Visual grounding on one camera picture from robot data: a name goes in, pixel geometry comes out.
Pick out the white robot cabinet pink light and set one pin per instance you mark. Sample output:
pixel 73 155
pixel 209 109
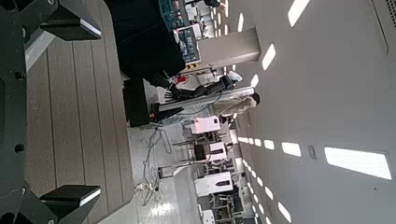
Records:
pixel 207 125

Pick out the black upright cabinet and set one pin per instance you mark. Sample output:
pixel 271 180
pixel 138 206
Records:
pixel 135 102

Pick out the white power strip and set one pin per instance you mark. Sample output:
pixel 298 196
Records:
pixel 142 186

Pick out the black humanoid robot arm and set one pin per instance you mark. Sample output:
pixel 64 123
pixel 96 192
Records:
pixel 202 90

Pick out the white square pillar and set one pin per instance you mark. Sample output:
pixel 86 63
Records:
pixel 230 46

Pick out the small white cabinet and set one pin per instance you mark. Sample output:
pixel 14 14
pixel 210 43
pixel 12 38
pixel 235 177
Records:
pixel 208 216

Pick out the white humanoid robot head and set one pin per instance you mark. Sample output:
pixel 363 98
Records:
pixel 235 75

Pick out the blue storage crate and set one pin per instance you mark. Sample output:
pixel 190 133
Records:
pixel 172 12
pixel 188 45

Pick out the person in beige jacket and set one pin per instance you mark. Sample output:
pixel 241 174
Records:
pixel 236 106

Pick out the black tapered robot base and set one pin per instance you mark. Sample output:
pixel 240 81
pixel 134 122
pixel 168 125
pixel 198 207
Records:
pixel 165 114

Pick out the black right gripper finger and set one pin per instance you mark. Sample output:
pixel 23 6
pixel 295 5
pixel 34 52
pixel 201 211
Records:
pixel 73 29
pixel 71 196

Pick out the wide white robot cabinet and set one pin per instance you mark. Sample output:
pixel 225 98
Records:
pixel 214 183

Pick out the metal shelf rack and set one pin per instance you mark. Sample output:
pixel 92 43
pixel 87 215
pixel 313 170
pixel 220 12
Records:
pixel 224 205

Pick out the rectangular ceiling light panel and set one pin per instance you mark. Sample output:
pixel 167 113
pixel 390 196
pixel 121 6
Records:
pixel 240 21
pixel 358 162
pixel 284 212
pixel 268 57
pixel 268 193
pixel 257 142
pixel 254 81
pixel 291 149
pixel 297 11
pixel 269 144

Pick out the small grey ceiling sensor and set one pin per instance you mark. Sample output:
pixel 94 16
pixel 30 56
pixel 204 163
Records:
pixel 312 152

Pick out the small black box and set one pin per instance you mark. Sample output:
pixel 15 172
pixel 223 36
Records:
pixel 200 151

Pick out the large black bulky object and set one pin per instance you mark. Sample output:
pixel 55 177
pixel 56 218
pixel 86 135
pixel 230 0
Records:
pixel 143 37

